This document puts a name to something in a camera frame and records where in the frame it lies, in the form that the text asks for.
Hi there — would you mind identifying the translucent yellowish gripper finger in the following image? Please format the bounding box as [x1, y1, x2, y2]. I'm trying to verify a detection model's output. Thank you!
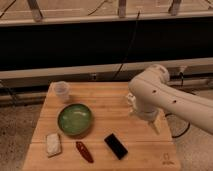
[149, 119, 161, 134]

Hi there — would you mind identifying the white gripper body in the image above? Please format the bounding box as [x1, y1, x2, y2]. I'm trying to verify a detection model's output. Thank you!
[133, 99, 159, 122]

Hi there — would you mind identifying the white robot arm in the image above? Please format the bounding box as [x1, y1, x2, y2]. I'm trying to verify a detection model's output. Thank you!
[129, 64, 213, 135]

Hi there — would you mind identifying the small plastic bottle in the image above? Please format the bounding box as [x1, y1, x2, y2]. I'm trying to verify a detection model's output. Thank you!
[126, 93, 135, 106]

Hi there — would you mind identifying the black smartphone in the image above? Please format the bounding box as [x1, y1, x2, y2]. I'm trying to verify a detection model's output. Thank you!
[104, 134, 128, 160]

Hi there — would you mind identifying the wooden cutting board table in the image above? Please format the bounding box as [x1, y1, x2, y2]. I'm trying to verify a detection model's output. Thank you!
[22, 82, 181, 171]

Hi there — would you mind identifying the green ceramic bowl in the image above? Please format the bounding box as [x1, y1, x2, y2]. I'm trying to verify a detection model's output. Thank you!
[57, 103, 93, 136]

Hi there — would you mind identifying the red chili pepper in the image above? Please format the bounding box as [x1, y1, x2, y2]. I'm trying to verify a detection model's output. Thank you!
[76, 141, 94, 163]

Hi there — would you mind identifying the clear plastic cup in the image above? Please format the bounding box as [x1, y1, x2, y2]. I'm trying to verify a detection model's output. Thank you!
[53, 81, 70, 102]

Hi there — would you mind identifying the white sponge block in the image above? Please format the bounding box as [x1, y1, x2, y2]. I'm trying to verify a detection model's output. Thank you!
[46, 133, 62, 157]

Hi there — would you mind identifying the black cable on floor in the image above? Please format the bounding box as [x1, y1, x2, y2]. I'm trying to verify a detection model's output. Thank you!
[164, 71, 193, 139]

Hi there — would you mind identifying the black hanging cable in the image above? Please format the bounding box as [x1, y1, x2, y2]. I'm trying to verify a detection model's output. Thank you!
[111, 9, 141, 81]

